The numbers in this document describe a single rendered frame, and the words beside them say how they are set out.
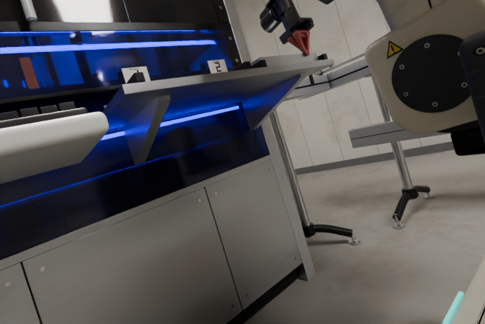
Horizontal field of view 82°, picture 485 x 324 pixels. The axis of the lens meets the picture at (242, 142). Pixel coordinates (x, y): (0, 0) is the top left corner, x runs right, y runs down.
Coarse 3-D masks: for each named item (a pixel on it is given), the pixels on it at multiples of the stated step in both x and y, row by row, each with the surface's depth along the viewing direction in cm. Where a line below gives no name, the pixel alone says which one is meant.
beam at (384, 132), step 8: (352, 128) 181; (360, 128) 172; (368, 128) 168; (376, 128) 164; (384, 128) 160; (392, 128) 157; (400, 128) 154; (352, 136) 177; (360, 136) 173; (368, 136) 169; (376, 136) 165; (384, 136) 162; (392, 136) 158; (400, 136) 155; (408, 136) 151; (416, 136) 148; (424, 136) 145; (352, 144) 179; (360, 144) 174; (368, 144) 170; (376, 144) 167
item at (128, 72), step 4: (128, 68) 94; (132, 68) 94; (136, 68) 95; (140, 68) 96; (144, 68) 97; (124, 72) 92; (128, 72) 93; (132, 72) 94; (144, 72) 96; (124, 76) 92; (128, 76) 93; (144, 76) 96; (148, 76) 97; (148, 80) 97
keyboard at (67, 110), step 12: (36, 108) 34; (48, 108) 35; (60, 108) 36; (72, 108) 36; (84, 108) 36; (0, 120) 32; (12, 120) 32; (24, 120) 32; (36, 120) 33; (48, 120) 34
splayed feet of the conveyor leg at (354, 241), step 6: (306, 228) 151; (312, 228) 151; (318, 228) 151; (324, 228) 150; (330, 228) 149; (336, 228) 148; (342, 228) 148; (306, 234) 151; (312, 234) 150; (336, 234) 149; (342, 234) 147; (348, 234) 146; (354, 240) 147
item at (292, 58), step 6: (294, 54) 86; (300, 54) 88; (312, 54) 91; (258, 60) 78; (270, 60) 80; (276, 60) 81; (282, 60) 83; (288, 60) 84; (294, 60) 86; (300, 60) 88; (306, 60) 89; (312, 60) 91
